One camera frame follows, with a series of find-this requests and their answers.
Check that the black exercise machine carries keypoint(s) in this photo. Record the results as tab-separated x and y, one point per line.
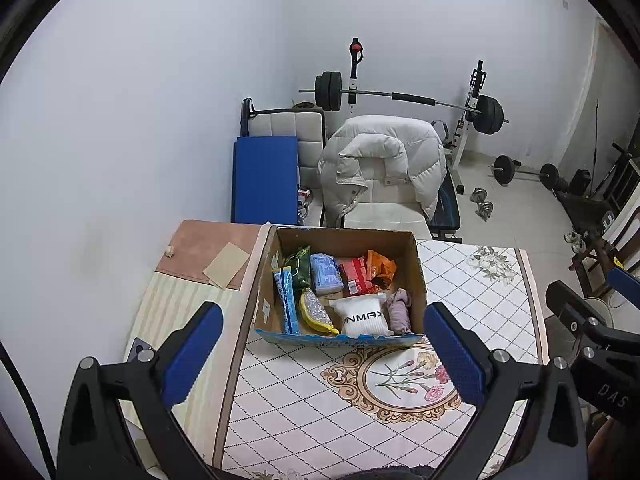
620	160

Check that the person's dark fleece clothing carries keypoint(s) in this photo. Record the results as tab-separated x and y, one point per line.
390	474

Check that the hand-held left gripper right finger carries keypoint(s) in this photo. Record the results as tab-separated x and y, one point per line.
455	355

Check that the white barbell rack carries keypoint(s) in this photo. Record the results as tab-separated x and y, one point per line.
460	142

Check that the barbell with black plates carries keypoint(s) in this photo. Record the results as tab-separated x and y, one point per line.
410	97

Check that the white padded chair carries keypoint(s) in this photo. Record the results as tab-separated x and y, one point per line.
385	215
285	122

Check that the chrome dumbbell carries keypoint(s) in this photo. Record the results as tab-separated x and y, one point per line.
477	194
486	209

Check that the white printed pouch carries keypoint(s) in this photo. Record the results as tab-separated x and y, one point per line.
362	317

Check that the blue tissue pack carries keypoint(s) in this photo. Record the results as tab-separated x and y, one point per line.
326	275

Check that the red snack packet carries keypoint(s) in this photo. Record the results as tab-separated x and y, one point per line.
354	275

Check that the black weight bench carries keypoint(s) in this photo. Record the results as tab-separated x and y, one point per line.
447	205

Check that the orange snack packet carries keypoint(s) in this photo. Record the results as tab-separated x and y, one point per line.
380	265

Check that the white shoe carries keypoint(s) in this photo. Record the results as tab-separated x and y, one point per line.
570	236
579	245

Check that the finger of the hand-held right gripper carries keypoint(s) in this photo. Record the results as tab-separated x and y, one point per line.
625	285
572	307

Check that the white puffer jacket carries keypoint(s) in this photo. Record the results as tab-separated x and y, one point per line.
385	135

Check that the yellow silver scrub sponge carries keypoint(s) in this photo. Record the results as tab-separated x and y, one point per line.
315	310

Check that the long blue packet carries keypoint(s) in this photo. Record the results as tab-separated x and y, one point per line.
286	300

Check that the beige paper patch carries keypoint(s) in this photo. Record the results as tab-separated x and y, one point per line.
226	265

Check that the short barbell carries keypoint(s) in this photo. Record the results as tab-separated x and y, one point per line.
525	174

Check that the person's right forearm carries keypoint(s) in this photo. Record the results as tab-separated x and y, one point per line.
602	442

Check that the black round weight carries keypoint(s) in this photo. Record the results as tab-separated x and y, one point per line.
580	182

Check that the purple grey cloth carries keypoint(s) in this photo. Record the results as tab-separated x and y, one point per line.
400	310

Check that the small red white box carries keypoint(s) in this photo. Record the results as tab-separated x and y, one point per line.
304	202

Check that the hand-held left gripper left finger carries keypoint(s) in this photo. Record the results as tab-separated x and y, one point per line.
195	355

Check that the cardboard box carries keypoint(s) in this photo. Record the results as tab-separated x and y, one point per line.
345	242

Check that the beige striped table cover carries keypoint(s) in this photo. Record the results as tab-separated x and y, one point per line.
165	310

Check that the dark wooden chair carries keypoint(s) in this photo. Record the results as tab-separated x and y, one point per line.
587	260

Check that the green snack packet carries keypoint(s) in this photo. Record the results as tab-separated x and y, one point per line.
301	265

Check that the blue folded mat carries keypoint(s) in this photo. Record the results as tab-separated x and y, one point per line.
265	180

